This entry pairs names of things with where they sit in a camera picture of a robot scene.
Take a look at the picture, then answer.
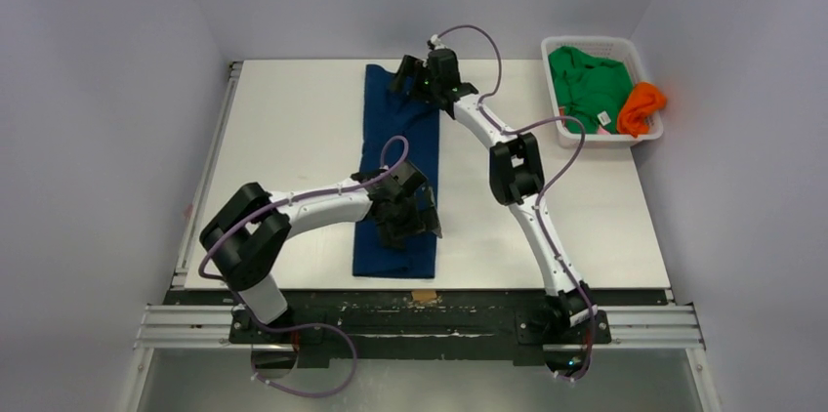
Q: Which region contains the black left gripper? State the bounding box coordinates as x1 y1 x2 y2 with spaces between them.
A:
376 185 439 249

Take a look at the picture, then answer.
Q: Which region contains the orange t-shirt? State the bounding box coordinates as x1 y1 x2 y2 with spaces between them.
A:
616 82 667 138

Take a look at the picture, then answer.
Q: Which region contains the aluminium frame rail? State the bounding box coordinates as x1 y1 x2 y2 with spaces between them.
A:
134 306 231 350

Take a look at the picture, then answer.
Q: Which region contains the brown tape piece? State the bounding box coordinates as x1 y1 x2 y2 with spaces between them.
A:
411 290 440 305

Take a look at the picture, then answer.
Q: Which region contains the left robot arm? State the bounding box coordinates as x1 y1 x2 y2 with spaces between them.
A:
198 160 441 343

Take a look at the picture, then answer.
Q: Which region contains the blue t-shirt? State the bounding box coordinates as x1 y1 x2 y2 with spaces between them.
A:
352 63 441 279

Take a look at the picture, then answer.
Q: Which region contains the green t-shirt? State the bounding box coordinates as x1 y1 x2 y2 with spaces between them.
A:
548 46 633 135

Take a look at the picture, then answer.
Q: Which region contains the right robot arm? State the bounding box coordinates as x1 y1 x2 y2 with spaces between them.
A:
389 48 599 341

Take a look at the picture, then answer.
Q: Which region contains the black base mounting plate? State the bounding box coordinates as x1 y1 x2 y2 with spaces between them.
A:
162 290 668 374

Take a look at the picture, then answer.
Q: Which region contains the white plastic basket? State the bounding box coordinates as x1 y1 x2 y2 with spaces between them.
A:
541 35 664 148

